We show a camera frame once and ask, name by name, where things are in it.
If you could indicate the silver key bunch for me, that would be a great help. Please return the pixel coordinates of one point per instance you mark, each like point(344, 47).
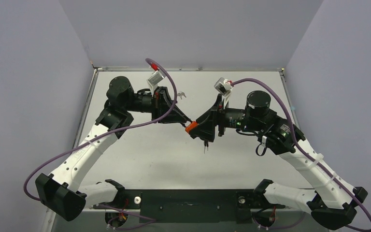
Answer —
point(179, 96)

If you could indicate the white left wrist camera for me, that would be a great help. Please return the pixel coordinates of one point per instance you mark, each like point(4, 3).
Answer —
point(156, 77)

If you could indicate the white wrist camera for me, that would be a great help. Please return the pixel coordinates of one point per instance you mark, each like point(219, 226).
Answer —
point(156, 77)
point(224, 87)

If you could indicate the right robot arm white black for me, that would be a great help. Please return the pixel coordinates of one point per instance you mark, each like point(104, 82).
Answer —
point(330, 201)

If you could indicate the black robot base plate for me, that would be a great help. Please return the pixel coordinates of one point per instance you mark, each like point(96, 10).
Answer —
point(192, 205)

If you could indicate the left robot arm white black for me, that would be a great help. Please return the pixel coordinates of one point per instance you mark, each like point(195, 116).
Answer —
point(61, 190)

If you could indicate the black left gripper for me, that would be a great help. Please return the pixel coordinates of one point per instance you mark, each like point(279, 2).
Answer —
point(161, 101)

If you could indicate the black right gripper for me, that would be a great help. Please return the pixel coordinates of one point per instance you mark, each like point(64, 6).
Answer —
point(220, 116)

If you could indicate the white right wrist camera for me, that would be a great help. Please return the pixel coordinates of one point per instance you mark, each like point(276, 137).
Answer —
point(224, 87)

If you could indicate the black-headed dark spare key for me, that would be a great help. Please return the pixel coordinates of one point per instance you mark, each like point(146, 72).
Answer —
point(206, 146)

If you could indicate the orange Opel padlock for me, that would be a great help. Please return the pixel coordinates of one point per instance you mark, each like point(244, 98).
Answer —
point(191, 126)

